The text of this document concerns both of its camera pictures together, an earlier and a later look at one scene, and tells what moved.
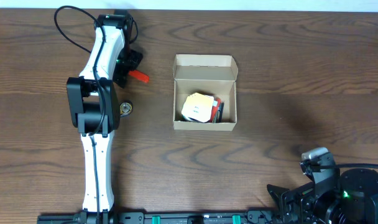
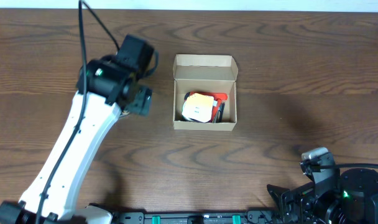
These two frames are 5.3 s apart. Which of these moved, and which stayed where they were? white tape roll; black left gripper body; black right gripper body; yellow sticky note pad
Moved: black left gripper body
Stayed: black right gripper body; yellow sticky note pad; white tape roll
